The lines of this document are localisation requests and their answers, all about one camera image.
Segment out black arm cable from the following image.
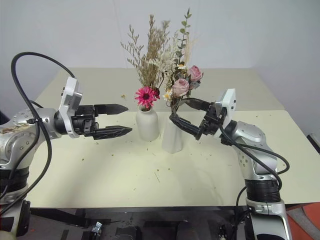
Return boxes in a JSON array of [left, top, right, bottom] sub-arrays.
[[219, 117, 291, 226], [0, 51, 76, 216]]

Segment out round white bottle vase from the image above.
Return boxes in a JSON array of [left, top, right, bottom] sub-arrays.
[[135, 108, 161, 142]]

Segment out dried bouquet with magenta daisy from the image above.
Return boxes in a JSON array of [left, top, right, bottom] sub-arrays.
[[120, 13, 171, 113]]

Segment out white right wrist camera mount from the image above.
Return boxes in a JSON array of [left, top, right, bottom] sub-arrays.
[[214, 87, 237, 131]]

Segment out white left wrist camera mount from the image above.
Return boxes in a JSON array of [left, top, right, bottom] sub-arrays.
[[58, 76, 84, 139]]

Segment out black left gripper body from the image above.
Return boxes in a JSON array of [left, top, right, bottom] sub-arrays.
[[71, 104, 100, 138]]

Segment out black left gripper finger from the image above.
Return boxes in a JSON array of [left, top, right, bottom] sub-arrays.
[[94, 103, 129, 117], [92, 125, 133, 141]]

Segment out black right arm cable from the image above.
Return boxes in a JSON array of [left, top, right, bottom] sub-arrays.
[[219, 117, 291, 226]]

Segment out dried bouquet with pink roses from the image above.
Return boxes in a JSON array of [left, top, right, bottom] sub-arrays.
[[161, 7, 205, 122]]

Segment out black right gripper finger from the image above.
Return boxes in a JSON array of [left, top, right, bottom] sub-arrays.
[[181, 97, 214, 113], [169, 113, 204, 141]]

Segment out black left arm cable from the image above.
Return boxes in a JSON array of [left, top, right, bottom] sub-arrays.
[[0, 51, 76, 216]]

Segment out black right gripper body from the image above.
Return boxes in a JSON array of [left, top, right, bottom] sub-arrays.
[[199, 102, 225, 137]]

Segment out tall faceted white vase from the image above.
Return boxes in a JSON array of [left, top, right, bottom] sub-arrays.
[[161, 119, 185, 154]]

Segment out orange and grey padded object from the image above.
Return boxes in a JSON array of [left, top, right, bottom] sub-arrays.
[[285, 201, 320, 240]]

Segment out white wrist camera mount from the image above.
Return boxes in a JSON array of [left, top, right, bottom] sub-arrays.
[[58, 76, 84, 139], [214, 87, 237, 131]]

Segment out black frame under table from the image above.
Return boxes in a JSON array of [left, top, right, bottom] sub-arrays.
[[29, 205, 252, 240]]

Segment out small silver metal knob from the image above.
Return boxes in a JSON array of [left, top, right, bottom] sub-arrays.
[[90, 220, 104, 235]]

